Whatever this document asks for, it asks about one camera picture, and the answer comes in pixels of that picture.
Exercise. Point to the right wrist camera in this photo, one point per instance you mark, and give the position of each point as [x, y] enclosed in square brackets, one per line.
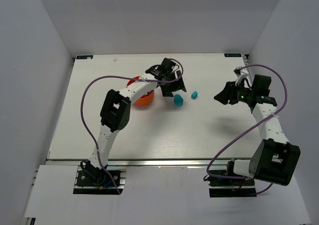
[241, 73]

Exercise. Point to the teal rounded lego brick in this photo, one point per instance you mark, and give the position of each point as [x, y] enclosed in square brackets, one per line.
[178, 100]

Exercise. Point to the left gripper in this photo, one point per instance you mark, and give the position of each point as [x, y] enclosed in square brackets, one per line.
[172, 83]

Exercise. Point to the small teal lego brick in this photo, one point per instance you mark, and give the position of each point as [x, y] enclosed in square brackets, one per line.
[194, 95]

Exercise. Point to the left blue table label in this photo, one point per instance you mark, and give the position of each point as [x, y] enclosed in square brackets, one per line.
[84, 57]

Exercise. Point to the right blue table label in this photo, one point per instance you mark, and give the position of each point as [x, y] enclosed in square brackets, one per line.
[231, 55]

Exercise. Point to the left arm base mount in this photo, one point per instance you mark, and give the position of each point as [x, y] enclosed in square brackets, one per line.
[91, 180]

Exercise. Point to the orange divided round container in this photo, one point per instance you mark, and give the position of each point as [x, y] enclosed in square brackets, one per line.
[145, 99]

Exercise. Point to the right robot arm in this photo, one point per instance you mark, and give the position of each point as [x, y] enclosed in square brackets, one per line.
[276, 158]

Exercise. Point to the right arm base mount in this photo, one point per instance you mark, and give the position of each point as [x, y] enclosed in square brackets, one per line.
[224, 183]

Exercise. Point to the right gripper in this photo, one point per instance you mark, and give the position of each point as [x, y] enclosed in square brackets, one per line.
[232, 93]

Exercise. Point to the blue table label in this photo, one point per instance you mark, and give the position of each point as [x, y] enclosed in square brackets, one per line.
[84, 57]
[231, 55]

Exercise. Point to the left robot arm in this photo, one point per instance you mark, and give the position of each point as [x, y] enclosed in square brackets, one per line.
[116, 108]

